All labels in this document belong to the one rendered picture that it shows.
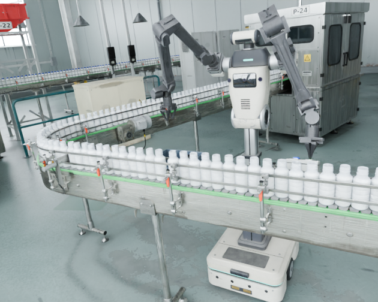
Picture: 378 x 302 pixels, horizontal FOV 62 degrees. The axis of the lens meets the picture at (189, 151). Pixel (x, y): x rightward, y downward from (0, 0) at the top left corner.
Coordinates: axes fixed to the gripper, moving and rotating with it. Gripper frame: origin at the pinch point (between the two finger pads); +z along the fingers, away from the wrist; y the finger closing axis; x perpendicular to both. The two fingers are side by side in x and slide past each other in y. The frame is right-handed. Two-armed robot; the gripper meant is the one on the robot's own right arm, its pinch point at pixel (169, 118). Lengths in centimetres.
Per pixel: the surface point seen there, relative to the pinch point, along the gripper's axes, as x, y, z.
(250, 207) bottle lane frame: 70, 46, 26
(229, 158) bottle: 59, 42, 5
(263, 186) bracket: 77, 51, 12
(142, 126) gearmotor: -73, -60, 25
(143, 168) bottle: 10.1, 44.1, 15.2
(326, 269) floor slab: 93, -43, 122
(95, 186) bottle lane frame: -26, 48, 30
